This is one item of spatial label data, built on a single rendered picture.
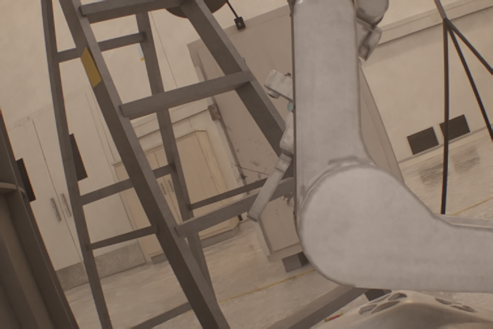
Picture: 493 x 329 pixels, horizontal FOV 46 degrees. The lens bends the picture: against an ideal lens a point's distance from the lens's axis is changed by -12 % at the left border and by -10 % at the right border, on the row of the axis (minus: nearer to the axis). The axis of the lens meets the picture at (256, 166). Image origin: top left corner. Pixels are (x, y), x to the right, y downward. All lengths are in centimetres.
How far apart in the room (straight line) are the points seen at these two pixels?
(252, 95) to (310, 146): 90
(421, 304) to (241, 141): 283
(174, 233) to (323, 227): 66
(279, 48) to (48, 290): 295
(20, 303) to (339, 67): 54
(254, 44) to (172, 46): 432
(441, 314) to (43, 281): 67
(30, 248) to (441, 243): 64
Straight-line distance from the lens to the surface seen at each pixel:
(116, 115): 149
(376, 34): 112
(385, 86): 780
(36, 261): 105
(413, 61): 787
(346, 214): 78
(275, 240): 382
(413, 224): 80
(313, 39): 84
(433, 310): 108
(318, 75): 83
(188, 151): 736
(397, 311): 107
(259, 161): 379
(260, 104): 170
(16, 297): 86
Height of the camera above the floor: 67
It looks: level
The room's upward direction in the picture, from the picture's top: 21 degrees counter-clockwise
